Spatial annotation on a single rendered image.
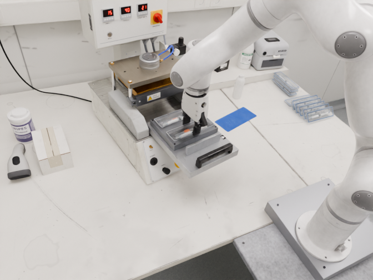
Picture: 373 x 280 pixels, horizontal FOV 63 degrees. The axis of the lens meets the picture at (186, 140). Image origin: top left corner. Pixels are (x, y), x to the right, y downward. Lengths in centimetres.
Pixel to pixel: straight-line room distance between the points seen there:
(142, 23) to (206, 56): 55
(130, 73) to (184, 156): 38
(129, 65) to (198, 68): 47
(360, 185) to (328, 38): 37
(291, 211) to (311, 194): 13
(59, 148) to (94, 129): 25
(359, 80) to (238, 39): 29
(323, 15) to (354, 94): 20
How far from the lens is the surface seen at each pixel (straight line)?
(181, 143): 107
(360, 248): 126
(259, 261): 114
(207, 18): 196
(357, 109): 80
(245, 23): 80
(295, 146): 157
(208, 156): 102
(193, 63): 84
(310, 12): 72
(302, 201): 127
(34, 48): 176
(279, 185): 136
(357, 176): 86
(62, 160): 131
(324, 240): 113
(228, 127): 156
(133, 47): 139
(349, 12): 67
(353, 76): 80
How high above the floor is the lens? 173
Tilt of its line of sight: 43 degrees down
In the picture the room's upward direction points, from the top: 7 degrees clockwise
